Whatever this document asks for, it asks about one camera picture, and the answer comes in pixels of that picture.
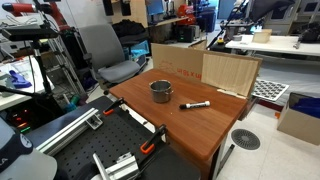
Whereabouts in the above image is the orange black clamp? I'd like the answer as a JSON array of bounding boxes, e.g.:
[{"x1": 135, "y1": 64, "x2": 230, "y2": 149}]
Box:
[
  {"x1": 102, "y1": 97, "x2": 126, "y2": 116},
  {"x1": 140, "y1": 124, "x2": 167, "y2": 155}
]

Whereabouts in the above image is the round floor drain grate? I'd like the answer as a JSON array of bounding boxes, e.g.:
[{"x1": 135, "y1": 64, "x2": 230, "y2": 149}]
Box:
[{"x1": 231, "y1": 129, "x2": 260, "y2": 150}]

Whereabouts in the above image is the grey office chair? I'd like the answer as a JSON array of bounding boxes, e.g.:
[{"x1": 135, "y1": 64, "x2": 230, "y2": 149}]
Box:
[{"x1": 80, "y1": 24, "x2": 140, "y2": 90}]

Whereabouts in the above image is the checkerboard calibration board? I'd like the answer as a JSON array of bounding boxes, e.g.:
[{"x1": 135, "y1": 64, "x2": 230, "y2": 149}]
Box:
[{"x1": 252, "y1": 79, "x2": 289, "y2": 101}]

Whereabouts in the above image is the blue glove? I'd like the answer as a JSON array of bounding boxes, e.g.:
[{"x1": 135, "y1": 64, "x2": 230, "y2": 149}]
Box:
[{"x1": 9, "y1": 70, "x2": 32, "y2": 89}]

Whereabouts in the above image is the far orange black clamp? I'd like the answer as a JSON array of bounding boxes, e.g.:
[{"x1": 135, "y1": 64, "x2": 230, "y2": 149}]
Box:
[{"x1": 102, "y1": 97, "x2": 126, "y2": 116}]

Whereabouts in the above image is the small metal cup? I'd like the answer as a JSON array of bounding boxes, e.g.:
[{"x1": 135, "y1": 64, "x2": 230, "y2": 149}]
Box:
[{"x1": 149, "y1": 80, "x2": 173, "y2": 103}]

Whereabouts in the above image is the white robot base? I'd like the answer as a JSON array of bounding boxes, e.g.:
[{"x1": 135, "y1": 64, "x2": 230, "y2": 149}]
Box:
[{"x1": 0, "y1": 119, "x2": 57, "y2": 180}]

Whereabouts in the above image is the small wooden box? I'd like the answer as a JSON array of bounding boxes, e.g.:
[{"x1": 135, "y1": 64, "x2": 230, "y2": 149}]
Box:
[{"x1": 252, "y1": 29, "x2": 272, "y2": 43}]

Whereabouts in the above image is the open cardboard box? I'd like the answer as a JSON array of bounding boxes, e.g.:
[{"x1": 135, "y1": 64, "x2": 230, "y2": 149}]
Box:
[{"x1": 277, "y1": 92, "x2": 320, "y2": 145}]

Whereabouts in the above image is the near orange black clamp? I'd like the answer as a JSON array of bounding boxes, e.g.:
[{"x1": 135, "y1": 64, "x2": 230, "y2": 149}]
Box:
[{"x1": 140, "y1": 124, "x2": 167, "y2": 155}]

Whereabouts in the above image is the black perforated breadboard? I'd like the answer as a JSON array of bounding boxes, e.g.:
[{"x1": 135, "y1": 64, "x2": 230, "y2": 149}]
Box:
[{"x1": 54, "y1": 111, "x2": 162, "y2": 180}]

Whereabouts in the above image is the brown cardboard panel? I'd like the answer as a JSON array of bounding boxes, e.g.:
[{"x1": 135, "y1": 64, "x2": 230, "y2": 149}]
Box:
[{"x1": 151, "y1": 43, "x2": 262, "y2": 98}]

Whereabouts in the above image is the white side table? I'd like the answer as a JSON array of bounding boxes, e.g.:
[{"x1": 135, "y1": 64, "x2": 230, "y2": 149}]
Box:
[{"x1": 225, "y1": 35, "x2": 320, "y2": 56}]

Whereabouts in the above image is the short aluminium rail bracket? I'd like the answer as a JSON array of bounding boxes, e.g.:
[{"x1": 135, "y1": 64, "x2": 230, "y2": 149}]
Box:
[{"x1": 91, "y1": 152, "x2": 140, "y2": 180}]

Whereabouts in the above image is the black camera on tripod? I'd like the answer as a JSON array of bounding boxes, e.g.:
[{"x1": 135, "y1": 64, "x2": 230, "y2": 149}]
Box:
[{"x1": 0, "y1": 28, "x2": 58, "y2": 98}]

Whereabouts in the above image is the long aluminium rail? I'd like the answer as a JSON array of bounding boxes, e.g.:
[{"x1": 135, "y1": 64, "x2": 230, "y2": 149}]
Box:
[{"x1": 36, "y1": 108, "x2": 102, "y2": 156}]

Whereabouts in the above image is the black and white marker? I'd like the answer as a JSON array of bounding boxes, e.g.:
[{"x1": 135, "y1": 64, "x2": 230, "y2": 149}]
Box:
[{"x1": 179, "y1": 101, "x2": 210, "y2": 110}]

